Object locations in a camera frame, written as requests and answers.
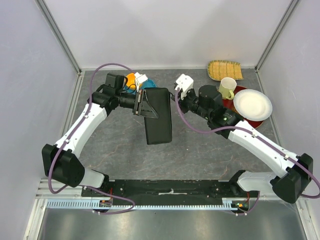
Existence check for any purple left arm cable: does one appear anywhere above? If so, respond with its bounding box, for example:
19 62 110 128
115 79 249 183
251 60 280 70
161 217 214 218
48 62 137 216

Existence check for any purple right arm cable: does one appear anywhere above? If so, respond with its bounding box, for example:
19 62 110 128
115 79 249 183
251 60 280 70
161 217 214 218
174 89 320 216

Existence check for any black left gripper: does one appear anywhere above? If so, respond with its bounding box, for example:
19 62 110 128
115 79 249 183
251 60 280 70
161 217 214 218
116 89 159 120

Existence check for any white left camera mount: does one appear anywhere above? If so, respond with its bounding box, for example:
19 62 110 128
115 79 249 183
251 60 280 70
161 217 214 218
134 72 148 88

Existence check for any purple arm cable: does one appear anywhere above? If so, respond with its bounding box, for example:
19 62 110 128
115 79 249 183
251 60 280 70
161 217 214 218
174 89 320 216
48 62 137 216

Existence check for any pale green mug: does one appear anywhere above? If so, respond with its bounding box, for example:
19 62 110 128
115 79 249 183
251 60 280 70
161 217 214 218
218 77 237 100

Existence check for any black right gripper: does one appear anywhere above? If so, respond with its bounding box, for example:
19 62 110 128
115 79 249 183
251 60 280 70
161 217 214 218
172 86 212 120

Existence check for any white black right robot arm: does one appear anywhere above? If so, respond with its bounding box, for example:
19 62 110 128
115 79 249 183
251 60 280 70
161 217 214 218
173 84 320 204

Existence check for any orange bowl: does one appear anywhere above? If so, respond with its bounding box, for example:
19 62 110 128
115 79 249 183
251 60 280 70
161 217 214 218
122 73 137 95

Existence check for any woven bamboo tray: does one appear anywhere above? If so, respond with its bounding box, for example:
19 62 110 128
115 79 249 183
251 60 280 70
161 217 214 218
207 60 244 82

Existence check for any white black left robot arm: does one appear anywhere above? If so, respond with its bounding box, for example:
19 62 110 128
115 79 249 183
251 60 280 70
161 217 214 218
41 72 148 197

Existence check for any black zippered tool case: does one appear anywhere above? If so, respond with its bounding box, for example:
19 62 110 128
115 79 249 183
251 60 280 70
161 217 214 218
144 87 172 145

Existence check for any white paper plate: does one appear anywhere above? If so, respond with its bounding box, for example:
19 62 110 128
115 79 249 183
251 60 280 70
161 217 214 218
233 89 273 122

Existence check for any red round plate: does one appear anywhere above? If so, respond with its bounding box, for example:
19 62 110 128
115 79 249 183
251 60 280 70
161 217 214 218
219 85 266 129

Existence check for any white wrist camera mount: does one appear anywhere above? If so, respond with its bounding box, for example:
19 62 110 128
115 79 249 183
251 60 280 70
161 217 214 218
174 74 194 100

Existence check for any blue polka dot plate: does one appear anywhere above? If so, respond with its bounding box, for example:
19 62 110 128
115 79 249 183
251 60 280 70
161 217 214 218
139 79 157 89

